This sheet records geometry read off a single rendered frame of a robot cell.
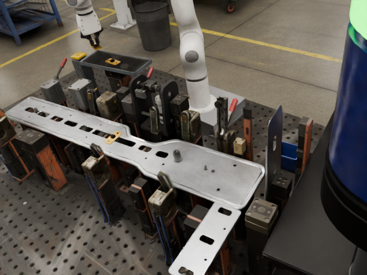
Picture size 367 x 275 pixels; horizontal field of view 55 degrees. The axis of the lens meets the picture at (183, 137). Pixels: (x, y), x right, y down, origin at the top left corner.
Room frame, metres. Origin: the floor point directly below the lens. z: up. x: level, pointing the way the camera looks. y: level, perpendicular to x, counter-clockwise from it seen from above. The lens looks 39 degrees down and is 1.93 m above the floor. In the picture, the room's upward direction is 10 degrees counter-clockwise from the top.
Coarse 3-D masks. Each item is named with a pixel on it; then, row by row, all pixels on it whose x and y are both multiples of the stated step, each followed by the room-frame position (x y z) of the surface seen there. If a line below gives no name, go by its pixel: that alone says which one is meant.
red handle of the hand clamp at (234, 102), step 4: (232, 100) 1.14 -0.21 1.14; (236, 100) 1.14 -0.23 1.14; (232, 104) 1.13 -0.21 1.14; (236, 104) 1.13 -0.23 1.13; (232, 108) 1.12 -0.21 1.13; (228, 112) 1.11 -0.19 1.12; (232, 112) 1.11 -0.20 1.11; (228, 116) 1.10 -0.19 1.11; (228, 120) 1.08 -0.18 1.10; (220, 132) 1.06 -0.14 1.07
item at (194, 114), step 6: (192, 114) 1.21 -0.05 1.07; (198, 114) 1.21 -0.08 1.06; (192, 120) 1.17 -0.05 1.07; (198, 120) 1.20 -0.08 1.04; (192, 126) 1.16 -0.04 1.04; (198, 126) 1.20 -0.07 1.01; (192, 132) 1.16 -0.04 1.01; (198, 132) 1.19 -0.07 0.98; (192, 138) 1.16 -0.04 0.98; (198, 138) 1.18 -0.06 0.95; (198, 144) 1.19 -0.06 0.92
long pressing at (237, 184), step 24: (24, 120) 1.51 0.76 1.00; (48, 120) 1.47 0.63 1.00; (72, 120) 1.43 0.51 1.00; (96, 120) 1.40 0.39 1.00; (120, 144) 1.18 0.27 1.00; (144, 144) 1.15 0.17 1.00; (168, 144) 1.13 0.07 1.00; (192, 144) 1.09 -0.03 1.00; (144, 168) 1.01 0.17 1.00; (168, 168) 0.98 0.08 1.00; (192, 168) 0.96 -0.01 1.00; (216, 168) 0.94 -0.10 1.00; (240, 168) 0.92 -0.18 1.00; (264, 168) 0.89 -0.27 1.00; (192, 192) 0.85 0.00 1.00; (216, 192) 0.82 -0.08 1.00; (240, 192) 0.80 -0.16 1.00
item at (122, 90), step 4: (120, 88) 1.48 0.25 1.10; (124, 88) 1.47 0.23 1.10; (128, 88) 1.46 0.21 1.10; (116, 92) 1.46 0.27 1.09; (120, 92) 1.44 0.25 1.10; (124, 92) 1.44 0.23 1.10; (128, 92) 1.46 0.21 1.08; (120, 96) 1.45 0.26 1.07; (124, 96) 1.43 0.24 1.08; (120, 100) 1.45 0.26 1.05; (124, 112) 1.46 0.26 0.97; (128, 124) 1.46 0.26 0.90
